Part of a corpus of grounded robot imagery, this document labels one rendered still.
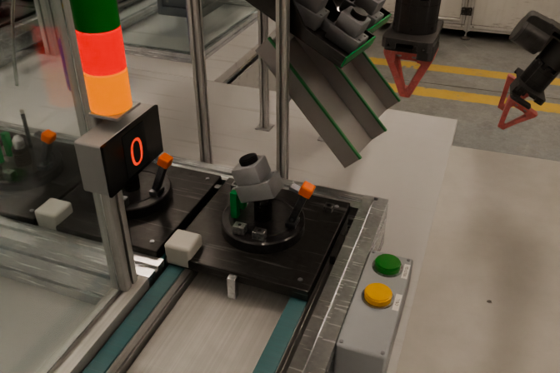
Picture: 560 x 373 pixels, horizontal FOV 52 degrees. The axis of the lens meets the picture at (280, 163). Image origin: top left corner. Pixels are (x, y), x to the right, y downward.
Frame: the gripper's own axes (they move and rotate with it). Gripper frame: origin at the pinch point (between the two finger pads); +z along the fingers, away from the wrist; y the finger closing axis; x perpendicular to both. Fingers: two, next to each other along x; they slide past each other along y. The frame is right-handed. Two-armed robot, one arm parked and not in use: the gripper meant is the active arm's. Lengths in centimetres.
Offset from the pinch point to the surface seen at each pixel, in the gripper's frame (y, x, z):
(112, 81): 26.0, -29.6, -6.8
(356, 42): -19.8, -12.4, 1.2
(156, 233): 13.5, -35.4, 26.6
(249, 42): -105, -71, 38
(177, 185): -0.5, -39.4, 26.6
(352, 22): -20.0, -13.5, -2.2
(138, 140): 23.7, -28.8, 2.1
